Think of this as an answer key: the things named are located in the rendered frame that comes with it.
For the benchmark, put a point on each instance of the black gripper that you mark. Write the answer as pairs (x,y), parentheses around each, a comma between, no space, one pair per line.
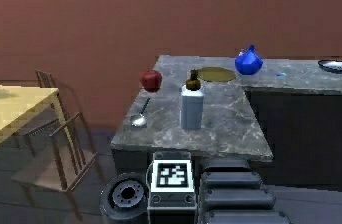
(125,196)

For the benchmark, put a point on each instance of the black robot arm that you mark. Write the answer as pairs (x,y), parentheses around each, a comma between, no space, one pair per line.
(235,195)

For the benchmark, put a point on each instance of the brown wooden chair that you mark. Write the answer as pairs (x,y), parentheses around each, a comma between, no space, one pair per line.
(47,100)
(59,166)

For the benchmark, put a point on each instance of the silver spoon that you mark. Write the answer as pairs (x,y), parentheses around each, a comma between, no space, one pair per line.
(139,118)

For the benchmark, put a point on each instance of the grey bottle with brown top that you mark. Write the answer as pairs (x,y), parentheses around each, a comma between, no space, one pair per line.
(192,105)

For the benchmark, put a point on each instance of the red apple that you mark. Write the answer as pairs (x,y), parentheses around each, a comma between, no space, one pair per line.
(151,80)

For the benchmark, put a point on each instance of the grey marble kitchen counter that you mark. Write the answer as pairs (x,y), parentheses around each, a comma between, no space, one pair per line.
(219,116)

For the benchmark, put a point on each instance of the pale wooden table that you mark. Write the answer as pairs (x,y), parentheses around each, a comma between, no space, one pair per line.
(12,110)

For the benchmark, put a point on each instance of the olive round plate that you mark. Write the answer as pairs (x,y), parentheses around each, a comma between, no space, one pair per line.
(216,74)

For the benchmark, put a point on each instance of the blue kettle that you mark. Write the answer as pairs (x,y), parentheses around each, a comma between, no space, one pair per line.
(248,62)

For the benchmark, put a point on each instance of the small light blue object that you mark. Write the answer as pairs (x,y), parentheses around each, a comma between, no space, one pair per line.
(281,74)

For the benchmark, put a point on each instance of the dark rimmed grey plate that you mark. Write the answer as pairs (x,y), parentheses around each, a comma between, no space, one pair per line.
(339,66)

